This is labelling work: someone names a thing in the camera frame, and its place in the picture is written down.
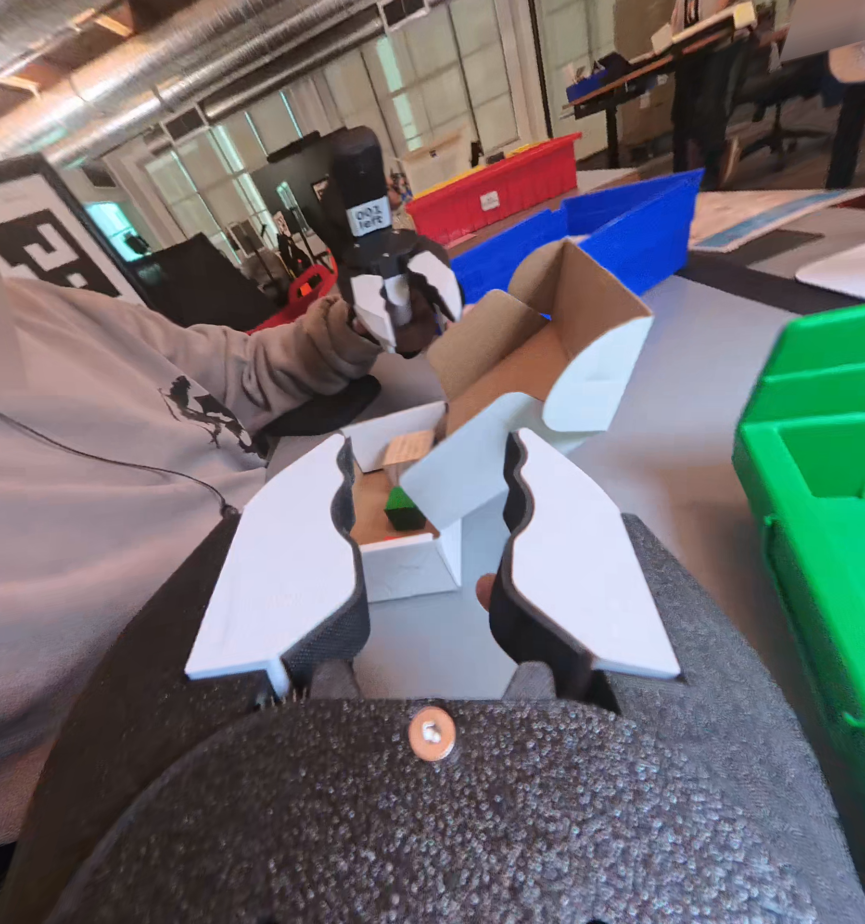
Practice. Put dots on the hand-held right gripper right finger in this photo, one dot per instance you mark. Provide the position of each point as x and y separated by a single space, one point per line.
584 570

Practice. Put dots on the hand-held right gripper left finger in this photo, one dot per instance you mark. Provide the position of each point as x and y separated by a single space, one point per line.
281 570

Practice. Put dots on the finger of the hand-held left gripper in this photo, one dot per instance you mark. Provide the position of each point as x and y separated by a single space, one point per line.
371 310
443 281

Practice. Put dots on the white cardboard box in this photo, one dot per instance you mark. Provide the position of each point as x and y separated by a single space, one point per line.
411 570

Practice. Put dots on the green wooden cube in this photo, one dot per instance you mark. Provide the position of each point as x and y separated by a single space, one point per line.
403 509

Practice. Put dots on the natural wood cube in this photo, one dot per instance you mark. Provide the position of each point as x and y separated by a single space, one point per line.
407 451

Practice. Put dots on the blue plastic bin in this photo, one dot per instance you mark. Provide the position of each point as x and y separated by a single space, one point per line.
634 231

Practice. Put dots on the person's left forearm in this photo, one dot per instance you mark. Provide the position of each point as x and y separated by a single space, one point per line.
288 361

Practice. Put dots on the person's left hand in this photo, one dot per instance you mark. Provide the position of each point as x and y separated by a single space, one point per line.
418 328

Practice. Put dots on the person's right hand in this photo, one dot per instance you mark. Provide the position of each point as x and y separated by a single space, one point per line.
486 592

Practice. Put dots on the black screen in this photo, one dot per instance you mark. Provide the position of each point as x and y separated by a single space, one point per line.
295 173

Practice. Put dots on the red cart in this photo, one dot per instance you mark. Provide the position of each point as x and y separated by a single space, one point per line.
310 289

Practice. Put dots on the red plastic bin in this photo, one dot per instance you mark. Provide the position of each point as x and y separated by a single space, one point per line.
490 195

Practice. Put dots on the black mat pad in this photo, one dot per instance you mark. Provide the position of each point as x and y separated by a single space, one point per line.
317 415

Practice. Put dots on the black case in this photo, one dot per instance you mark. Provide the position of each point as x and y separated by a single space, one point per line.
201 281

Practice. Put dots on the person in grey sweatshirt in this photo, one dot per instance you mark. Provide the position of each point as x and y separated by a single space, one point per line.
79 505

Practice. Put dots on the green plastic bin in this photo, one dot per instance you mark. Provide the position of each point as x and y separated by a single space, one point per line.
822 541

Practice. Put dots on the dark standing desk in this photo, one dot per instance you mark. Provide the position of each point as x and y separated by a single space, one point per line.
620 79

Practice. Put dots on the black and white marker board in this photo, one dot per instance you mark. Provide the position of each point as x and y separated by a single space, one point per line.
35 245

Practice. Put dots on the white rounded object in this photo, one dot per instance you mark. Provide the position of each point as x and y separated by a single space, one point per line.
851 271

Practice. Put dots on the silver ventilation duct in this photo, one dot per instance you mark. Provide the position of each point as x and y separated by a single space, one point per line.
187 65

